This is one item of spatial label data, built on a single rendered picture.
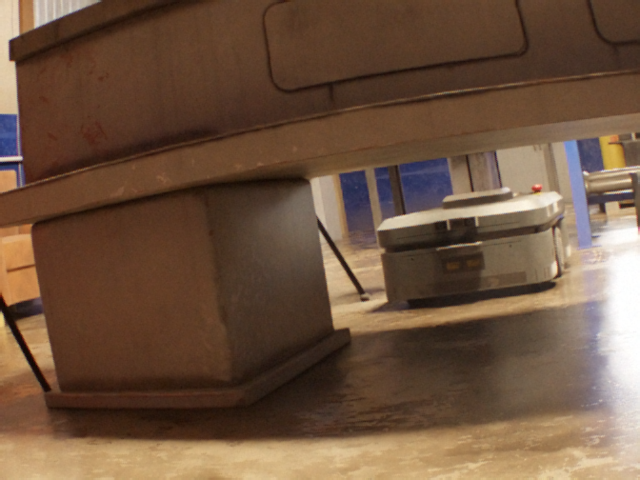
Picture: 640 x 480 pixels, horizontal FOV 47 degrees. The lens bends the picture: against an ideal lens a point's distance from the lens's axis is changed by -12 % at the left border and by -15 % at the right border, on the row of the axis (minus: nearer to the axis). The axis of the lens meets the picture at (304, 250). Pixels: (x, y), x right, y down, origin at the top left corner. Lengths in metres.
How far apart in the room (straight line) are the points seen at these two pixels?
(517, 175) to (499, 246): 5.97
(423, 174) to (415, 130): 7.65
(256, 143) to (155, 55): 0.38
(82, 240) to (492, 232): 1.17
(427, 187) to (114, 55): 7.39
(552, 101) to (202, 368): 0.80
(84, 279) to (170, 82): 0.42
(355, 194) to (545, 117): 7.92
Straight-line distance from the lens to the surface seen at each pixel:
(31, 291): 4.40
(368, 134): 1.23
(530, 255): 2.29
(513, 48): 1.36
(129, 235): 1.56
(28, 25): 5.93
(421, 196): 8.87
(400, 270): 2.38
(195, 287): 1.50
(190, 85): 1.54
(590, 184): 5.40
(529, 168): 8.24
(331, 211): 7.42
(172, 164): 1.35
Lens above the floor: 0.33
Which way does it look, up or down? 3 degrees down
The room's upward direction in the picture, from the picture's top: 9 degrees counter-clockwise
